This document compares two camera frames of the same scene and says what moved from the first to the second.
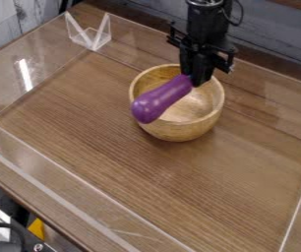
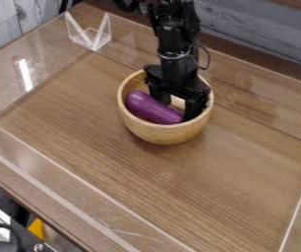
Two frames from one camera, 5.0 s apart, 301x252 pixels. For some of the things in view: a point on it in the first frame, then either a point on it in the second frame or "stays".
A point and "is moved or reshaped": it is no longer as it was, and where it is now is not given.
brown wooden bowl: (192, 117) is moved or reshaped
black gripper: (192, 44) to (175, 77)
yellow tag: (37, 228) stays
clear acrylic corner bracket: (89, 37) stays
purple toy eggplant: (149, 104) is moved or reshaped
